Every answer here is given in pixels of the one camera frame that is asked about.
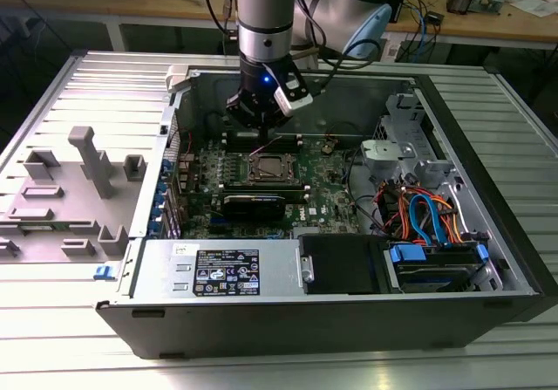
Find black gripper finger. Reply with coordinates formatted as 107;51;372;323
225;92;267;143
263;104;293;143

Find metal socket cover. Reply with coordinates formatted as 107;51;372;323
247;153;296;182

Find CPU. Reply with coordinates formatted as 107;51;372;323
256;156;285;178

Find CPU socket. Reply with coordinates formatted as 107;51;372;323
246;152;297;183

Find black plastic bay cover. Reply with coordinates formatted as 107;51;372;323
298;235;390;296

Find black RAM stick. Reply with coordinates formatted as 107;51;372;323
222;180;305;191
224;188;309;202

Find green motherboard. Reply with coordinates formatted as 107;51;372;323
180;134;376;241

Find black graphics card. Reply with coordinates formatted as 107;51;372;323
221;193;288;222

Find silver metal drive cage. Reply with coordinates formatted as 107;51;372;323
360;92;464;200

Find white label with code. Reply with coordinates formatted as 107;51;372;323
379;35;403;62

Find silver power supply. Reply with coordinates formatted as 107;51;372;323
129;237;306;299

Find wooden desk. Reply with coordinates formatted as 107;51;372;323
0;0;558;53

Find grey parts rack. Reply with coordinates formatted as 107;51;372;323
0;126;147;264

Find black PC case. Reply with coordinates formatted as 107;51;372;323
94;64;558;360

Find hard disk in blue carrier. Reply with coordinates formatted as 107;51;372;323
383;240;490;294

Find grey electronic device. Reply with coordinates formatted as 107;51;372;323
473;0;512;16

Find white paper sheets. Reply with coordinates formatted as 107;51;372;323
509;0;558;18

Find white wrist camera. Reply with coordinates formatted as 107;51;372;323
273;73;315;118

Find thin black wire loop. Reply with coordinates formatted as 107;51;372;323
325;120;365;147

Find black camera cable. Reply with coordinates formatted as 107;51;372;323
310;49;352;99

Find red orange wire bundle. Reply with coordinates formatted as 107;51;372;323
374;180;413;239

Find blue cable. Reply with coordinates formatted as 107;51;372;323
409;3;432;64

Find blue wire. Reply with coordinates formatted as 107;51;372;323
408;193;451;248

